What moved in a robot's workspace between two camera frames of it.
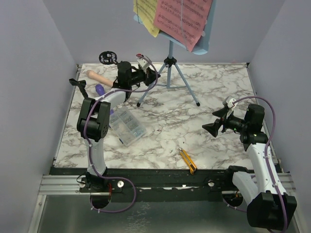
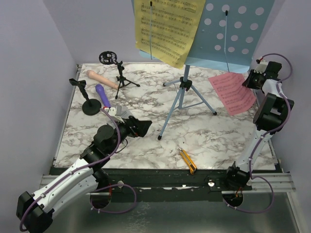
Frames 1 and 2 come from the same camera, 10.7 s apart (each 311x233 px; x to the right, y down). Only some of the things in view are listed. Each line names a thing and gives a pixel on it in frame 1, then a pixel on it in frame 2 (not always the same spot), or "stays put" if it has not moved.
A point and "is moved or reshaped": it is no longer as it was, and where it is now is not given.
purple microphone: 101,91 stays put
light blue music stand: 200,47 to 229,31
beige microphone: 99,77 stays put
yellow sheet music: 146,9 is moved or reshaped
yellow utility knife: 188,161 stays put
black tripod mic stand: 108,58 stays put
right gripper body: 225,122 to 251,80
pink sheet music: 184,21 to 237,97
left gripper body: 143,76 to 132,131
